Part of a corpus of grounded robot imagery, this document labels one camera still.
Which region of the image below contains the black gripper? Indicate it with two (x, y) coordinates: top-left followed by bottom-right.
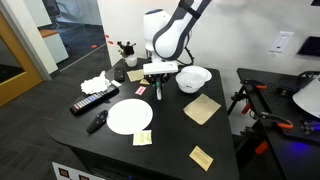
(148, 73), (171, 87)

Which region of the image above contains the pink sachet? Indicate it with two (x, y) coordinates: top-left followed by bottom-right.
(134, 85), (148, 97)

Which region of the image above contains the white bowl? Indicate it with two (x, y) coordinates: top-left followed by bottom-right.
(175, 70), (206, 94)

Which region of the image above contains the white round vase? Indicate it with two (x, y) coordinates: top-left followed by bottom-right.
(124, 54), (138, 68)

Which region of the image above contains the black tv remote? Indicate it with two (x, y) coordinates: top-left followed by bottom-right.
(113, 66), (126, 83)

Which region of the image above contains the small white sachet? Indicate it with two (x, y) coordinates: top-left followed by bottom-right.
(110, 79), (123, 88)

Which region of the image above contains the white flat paper plate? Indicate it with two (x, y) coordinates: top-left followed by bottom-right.
(106, 98), (155, 136)

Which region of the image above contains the brown paper napkin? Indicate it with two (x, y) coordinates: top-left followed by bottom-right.
(182, 93), (222, 126)

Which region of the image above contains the white paper packet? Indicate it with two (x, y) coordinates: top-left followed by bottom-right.
(132, 129), (153, 147)

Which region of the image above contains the crumpled white tissue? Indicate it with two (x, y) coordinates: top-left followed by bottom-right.
(80, 70), (112, 95)

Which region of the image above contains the long remote with coloured buttons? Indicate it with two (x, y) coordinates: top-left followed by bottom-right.
(69, 84), (120, 116)

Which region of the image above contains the small black clicker remote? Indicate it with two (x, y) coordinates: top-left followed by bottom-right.
(85, 109), (109, 135)

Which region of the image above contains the yellow sticky note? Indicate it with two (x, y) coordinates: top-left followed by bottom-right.
(188, 145), (214, 172)

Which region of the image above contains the white cabinet with wooden top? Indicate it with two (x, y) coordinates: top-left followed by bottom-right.
(38, 29), (70, 64)

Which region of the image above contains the white board with square tags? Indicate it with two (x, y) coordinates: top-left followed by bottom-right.
(51, 161), (99, 180)

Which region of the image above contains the wooden door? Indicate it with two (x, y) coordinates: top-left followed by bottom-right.
(0, 13), (44, 108)

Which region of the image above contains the white dome cover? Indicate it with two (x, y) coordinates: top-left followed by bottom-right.
(292, 74), (320, 120)

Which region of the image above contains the black perforated side table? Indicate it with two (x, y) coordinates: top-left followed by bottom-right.
(228, 67), (320, 180)

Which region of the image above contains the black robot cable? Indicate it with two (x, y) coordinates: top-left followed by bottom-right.
(175, 45), (196, 67)

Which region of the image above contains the orange clamp handle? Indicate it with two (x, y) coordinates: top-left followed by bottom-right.
(254, 140), (270, 156)
(241, 102), (253, 115)

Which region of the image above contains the orange handled clamp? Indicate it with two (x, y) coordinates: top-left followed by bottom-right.
(241, 79), (268, 91)
(258, 111), (294, 130)

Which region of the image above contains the white wall plate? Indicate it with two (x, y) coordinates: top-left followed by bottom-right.
(268, 30), (296, 56)

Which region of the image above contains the black wall screen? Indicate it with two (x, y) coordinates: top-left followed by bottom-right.
(297, 35), (320, 58)

